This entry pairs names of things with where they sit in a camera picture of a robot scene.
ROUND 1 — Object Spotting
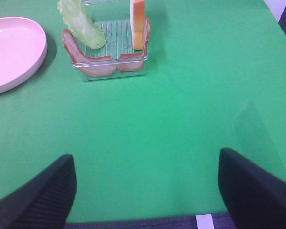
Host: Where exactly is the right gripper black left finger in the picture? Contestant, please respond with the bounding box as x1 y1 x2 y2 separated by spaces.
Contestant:
0 154 76 229

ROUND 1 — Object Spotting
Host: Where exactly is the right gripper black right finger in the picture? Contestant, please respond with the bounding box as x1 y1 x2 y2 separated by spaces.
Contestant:
218 148 286 229

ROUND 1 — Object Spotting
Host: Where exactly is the bacon strip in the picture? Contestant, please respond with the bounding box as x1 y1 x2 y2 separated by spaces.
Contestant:
118 17 151 72
62 29 116 77

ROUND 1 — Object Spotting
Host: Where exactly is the green lettuce leaf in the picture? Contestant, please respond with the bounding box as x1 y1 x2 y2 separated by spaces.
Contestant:
57 0 106 49

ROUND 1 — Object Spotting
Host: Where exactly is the white bread slice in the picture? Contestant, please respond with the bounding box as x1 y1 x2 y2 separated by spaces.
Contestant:
130 0 145 50

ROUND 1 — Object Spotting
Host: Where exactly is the green tablecloth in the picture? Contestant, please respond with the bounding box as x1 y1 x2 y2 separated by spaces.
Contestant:
0 0 286 222

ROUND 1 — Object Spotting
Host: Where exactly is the pink round plate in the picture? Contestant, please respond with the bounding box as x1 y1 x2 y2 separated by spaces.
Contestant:
0 17 48 93

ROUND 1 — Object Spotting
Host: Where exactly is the clear plastic right tray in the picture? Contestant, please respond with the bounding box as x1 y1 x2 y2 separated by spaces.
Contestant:
71 0 148 81

